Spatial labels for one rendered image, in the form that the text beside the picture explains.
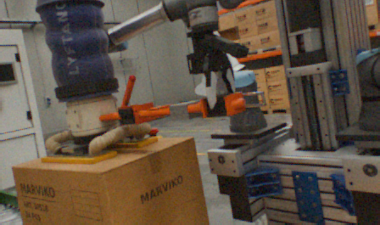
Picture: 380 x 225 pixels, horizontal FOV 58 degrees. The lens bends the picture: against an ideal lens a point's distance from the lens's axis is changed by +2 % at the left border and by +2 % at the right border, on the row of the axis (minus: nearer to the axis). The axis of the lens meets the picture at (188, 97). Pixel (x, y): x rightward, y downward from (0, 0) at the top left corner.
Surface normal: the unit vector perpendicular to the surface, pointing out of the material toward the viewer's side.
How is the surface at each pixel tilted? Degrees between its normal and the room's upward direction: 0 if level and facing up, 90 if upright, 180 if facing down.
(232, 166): 90
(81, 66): 78
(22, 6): 90
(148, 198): 89
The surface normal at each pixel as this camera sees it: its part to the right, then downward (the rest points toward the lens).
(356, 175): -0.69, 0.15
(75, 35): 0.08, -0.32
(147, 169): 0.75, -0.10
